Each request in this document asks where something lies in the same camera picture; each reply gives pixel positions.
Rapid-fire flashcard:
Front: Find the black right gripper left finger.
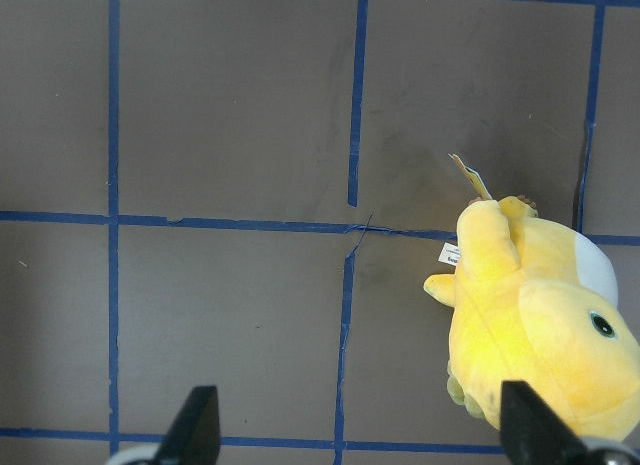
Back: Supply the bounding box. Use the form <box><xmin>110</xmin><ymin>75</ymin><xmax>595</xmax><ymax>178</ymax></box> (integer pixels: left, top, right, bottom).
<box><xmin>107</xmin><ymin>384</ymin><xmax>222</xmax><ymax>465</ymax></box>

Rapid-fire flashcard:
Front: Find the yellow plush toy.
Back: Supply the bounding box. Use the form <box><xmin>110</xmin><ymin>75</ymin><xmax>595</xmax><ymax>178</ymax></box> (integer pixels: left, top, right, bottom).
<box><xmin>424</xmin><ymin>168</ymin><xmax>639</xmax><ymax>440</ymax></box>

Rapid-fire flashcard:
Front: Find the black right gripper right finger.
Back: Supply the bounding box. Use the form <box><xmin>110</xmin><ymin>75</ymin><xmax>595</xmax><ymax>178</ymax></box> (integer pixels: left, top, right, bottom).
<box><xmin>499</xmin><ymin>379</ymin><xmax>640</xmax><ymax>465</ymax></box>

